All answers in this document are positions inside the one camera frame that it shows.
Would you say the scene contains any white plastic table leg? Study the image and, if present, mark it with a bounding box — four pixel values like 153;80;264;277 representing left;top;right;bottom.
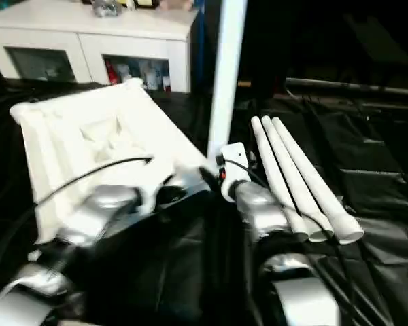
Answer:
271;117;364;246
260;115;335;243
250;116;309;242
206;0;248;160

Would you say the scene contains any white plastic table top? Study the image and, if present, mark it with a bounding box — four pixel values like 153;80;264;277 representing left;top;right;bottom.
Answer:
9;77;216;245

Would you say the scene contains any black mat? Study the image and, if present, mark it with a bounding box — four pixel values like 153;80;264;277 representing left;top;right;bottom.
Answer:
0;77;408;326

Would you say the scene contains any black box with gold label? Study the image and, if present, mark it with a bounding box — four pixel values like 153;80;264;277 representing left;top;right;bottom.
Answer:
237;0;290;100

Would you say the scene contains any dark long bar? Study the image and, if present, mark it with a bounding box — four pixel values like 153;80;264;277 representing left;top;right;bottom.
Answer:
285;77;408;100

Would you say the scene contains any white cabinet with glass doors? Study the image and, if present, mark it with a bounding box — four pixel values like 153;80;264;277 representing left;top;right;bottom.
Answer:
0;0;201;94

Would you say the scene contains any dark crumpled bundle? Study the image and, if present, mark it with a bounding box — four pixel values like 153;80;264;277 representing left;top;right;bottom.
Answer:
94;0;124;17

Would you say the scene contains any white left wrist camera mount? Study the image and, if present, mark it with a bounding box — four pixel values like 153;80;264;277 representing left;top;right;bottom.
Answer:
135;169;191;213

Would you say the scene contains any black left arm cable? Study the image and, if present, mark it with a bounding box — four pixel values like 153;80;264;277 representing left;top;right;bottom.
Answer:
33;155;155;205

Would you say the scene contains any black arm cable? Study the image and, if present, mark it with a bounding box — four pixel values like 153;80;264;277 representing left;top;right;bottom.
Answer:
223;158;364;326
33;155;155;205

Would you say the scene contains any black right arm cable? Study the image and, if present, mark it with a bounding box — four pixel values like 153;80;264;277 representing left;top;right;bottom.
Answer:
223;158;364;326

